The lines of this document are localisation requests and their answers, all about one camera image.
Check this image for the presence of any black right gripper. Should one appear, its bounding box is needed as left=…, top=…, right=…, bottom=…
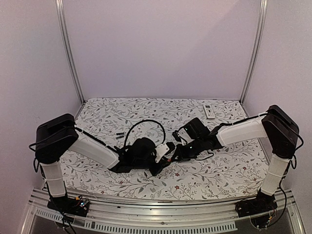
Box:
left=172, top=138, right=204, bottom=162

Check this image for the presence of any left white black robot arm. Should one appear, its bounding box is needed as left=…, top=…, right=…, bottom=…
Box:
left=29, top=114, right=175, bottom=212

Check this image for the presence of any white air conditioner remote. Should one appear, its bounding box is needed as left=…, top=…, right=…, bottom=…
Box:
left=203, top=104, right=215, bottom=119

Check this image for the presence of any floral patterned table mat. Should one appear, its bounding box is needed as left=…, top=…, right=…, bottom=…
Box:
left=60, top=98, right=268, bottom=200

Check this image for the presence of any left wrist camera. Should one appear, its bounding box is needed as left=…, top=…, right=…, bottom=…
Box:
left=155, top=142, right=176, bottom=163

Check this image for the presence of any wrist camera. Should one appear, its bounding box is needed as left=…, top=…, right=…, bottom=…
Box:
left=155, top=142, right=176, bottom=163
left=172, top=131, right=188, bottom=145

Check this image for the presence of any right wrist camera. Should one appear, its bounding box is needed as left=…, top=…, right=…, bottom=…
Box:
left=172, top=131, right=188, bottom=145

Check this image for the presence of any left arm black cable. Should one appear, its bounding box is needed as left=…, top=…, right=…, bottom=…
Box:
left=123, top=119, right=167, bottom=149

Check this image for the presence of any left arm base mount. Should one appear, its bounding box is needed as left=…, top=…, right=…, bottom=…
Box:
left=46, top=185, right=90, bottom=217

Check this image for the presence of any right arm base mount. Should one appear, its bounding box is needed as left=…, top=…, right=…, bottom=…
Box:
left=235, top=190, right=277, bottom=217

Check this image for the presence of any right aluminium frame post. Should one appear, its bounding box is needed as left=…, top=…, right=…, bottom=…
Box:
left=239, top=0, right=268, bottom=105

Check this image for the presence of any aluminium frame post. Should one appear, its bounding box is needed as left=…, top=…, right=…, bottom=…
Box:
left=239, top=0, right=268, bottom=105
left=55, top=0, right=85, bottom=104

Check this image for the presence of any left aluminium frame post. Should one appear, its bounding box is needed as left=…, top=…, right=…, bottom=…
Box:
left=55, top=0, right=85, bottom=104

